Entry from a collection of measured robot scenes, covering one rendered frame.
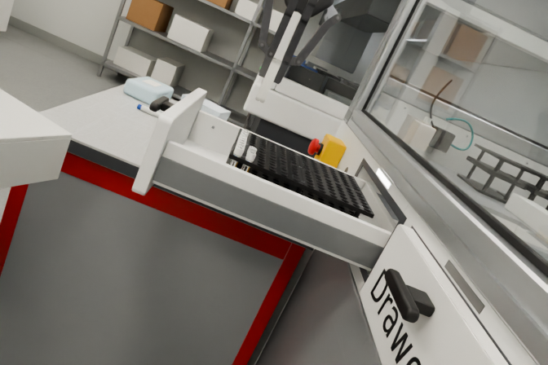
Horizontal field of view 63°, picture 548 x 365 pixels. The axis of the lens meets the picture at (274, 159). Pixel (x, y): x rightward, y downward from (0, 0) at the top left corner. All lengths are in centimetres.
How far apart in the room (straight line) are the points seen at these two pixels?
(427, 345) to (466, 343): 5
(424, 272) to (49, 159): 50
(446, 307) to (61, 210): 72
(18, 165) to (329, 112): 107
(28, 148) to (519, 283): 56
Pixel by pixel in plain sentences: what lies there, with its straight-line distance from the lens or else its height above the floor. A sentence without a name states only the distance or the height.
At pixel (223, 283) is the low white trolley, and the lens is 93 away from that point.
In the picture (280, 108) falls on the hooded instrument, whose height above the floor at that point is 86.
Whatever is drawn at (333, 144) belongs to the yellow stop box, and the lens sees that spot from 101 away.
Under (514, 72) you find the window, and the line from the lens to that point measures 58.
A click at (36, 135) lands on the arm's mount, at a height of 83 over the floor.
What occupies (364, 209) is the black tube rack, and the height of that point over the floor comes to 90.
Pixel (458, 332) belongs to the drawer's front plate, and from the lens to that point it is 41.
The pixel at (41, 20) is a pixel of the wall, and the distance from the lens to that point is 562.
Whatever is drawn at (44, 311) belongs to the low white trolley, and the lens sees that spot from 107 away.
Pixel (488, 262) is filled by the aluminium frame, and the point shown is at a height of 97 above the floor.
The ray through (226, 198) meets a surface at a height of 85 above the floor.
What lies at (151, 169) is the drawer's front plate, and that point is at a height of 86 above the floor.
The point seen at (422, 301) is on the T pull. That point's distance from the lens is 44.
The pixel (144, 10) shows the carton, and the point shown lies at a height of 76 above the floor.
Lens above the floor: 107
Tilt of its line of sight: 14 degrees down
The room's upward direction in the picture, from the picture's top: 25 degrees clockwise
